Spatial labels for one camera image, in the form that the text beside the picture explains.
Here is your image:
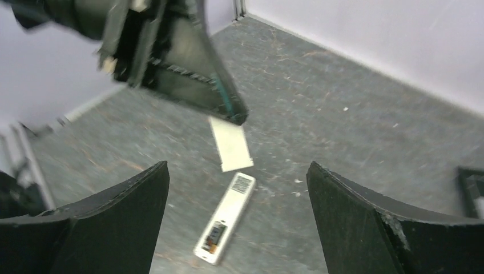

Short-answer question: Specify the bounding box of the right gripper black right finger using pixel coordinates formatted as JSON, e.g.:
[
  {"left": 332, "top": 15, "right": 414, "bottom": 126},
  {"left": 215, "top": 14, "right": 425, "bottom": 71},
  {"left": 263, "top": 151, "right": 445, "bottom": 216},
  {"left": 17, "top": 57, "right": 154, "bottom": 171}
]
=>
[{"left": 306, "top": 162, "right": 483, "bottom": 273}]

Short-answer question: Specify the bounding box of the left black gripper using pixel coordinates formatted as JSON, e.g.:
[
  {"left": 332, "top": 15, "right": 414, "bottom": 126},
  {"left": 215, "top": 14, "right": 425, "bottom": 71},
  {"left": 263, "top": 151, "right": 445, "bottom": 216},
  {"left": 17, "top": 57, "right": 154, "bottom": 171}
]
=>
[{"left": 98, "top": 0, "right": 248, "bottom": 126}]

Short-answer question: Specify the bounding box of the white small remote battery cover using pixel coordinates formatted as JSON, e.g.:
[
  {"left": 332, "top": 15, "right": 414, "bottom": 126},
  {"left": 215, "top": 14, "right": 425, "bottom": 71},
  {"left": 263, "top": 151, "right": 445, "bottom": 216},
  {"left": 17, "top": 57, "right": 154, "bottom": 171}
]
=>
[{"left": 208, "top": 116, "right": 254, "bottom": 172}]

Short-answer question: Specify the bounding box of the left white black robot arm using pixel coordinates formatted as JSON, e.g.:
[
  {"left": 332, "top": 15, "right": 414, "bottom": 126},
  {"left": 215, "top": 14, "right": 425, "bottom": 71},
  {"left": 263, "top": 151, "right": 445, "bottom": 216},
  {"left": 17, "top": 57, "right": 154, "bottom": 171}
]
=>
[{"left": 9, "top": 1, "right": 248, "bottom": 126}]

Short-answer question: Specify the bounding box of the small white remote with buttons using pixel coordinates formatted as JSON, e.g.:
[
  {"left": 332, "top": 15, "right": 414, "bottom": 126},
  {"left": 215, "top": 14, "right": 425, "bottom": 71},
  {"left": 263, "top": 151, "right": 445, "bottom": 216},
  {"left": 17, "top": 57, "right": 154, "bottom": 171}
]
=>
[{"left": 193, "top": 172, "right": 256, "bottom": 265}]

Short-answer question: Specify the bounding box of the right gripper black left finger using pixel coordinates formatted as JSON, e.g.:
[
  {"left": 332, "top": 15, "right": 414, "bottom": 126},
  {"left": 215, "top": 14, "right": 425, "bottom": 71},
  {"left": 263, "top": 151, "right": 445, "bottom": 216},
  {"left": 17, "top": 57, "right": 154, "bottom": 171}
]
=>
[{"left": 1, "top": 161, "right": 170, "bottom": 273}]

